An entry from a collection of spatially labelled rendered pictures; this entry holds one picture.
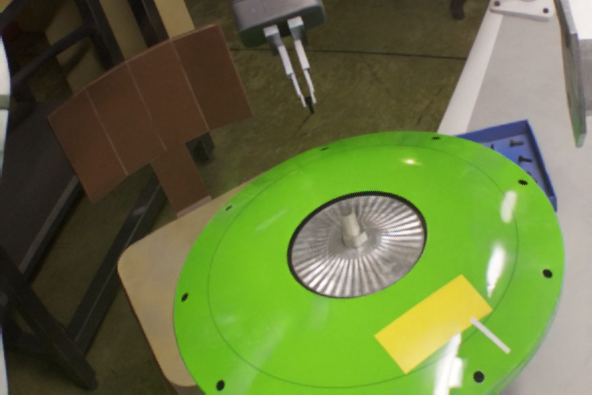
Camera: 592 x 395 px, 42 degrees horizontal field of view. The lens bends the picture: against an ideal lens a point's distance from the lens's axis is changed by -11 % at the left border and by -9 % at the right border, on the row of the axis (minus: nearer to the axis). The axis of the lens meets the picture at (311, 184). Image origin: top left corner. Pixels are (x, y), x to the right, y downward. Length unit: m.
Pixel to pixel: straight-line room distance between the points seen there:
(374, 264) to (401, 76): 2.06
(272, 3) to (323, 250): 0.21
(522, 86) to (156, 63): 0.62
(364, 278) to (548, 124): 0.42
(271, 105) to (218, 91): 1.28
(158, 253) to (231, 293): 0.78
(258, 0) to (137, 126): 0.74
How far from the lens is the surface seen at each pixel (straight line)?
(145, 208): 2.24
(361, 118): 2.51
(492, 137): 0.93
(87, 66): 2.72
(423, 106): 2.49
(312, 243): 0.63
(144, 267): 1.39
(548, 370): 0.73
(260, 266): 0.63
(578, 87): 0.37
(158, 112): 1.41
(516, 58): 1.06
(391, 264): 0.59
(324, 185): 0.67
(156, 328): 1.29
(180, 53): 1.36
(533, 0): 1.16
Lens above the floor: 1.53
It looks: 41 degrees down
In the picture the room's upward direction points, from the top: 20 degrees counter-clockwise
